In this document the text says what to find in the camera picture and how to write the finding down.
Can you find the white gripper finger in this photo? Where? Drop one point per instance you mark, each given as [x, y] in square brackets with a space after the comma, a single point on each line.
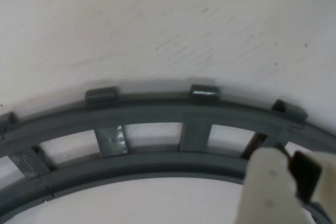
[265, 182]
[328, 171]

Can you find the gray curved toy track piece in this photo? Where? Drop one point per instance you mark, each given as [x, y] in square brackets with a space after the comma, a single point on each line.
[320, 140]
[157, 113]
[15, 200]

